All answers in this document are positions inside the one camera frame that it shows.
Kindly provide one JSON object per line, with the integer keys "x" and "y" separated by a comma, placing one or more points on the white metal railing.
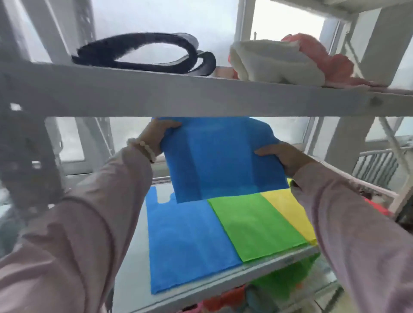
{"x": 376, "y": 166}

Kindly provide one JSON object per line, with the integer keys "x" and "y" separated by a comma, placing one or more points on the person's right thumb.
{"x": 267, "y": 151}

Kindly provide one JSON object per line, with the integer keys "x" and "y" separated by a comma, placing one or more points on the flat blue non-woven bag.
{"x": 187, "y": 238}

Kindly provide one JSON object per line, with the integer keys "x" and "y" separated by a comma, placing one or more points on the person's left hand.
{"x": 151, "y": 135}

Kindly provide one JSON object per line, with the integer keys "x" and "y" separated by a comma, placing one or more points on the white folded cloth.
{"x": 277, "y": 63}

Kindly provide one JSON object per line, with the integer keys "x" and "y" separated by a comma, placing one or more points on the person's right hand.
{"x": 287, "y": 157}

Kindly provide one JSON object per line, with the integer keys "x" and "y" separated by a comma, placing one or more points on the green bag under shelf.
{"x": 284, "y": 279}

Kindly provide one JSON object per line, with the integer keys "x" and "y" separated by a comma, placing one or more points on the white metal shelf rack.
{"x": 193, "y": 93}

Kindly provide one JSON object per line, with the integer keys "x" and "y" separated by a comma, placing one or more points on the yellow non-woven bag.
{"x": 295, "y": 211}

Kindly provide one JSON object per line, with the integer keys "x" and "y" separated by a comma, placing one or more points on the person's right forearm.
{"x": 351, "y": 235}

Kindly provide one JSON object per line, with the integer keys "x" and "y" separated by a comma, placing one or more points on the orange item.
{"x": 226, "y": 301}

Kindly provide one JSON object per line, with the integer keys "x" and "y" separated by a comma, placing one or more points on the blue non-woven bag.
{"x": 187, "y": 238}
{"x": 219, "y": 158}

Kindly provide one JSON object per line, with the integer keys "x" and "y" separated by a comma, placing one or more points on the person's left thumb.
{"x": 167, "y": 123}

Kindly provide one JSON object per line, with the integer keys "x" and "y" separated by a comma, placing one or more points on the green non-woven bag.
{"x": 256, "y": 224}

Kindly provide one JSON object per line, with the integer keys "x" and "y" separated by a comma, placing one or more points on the person's left forearm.
{"x": 69, "y": 232}

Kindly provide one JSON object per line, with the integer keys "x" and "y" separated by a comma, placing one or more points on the pink cloth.
{"x": 326, "y": 61}

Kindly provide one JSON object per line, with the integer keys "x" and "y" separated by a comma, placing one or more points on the red item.
{"x": 377, "y": 206}

